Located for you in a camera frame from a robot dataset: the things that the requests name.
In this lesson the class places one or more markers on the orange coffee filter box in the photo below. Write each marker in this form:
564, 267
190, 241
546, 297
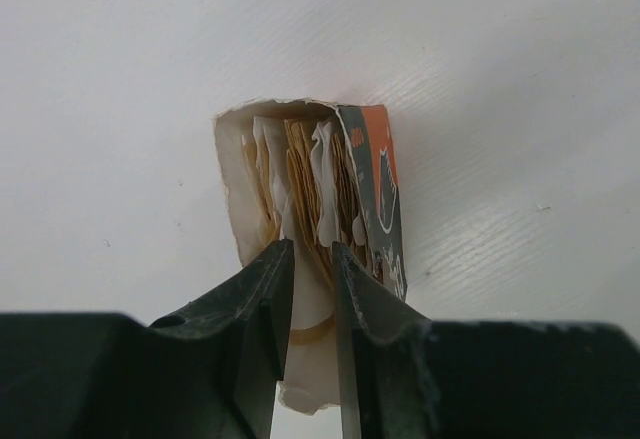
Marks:
316, 173

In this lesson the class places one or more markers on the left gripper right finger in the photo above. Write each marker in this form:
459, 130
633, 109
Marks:
402, 375

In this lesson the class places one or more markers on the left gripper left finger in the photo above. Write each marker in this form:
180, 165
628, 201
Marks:
206, 370

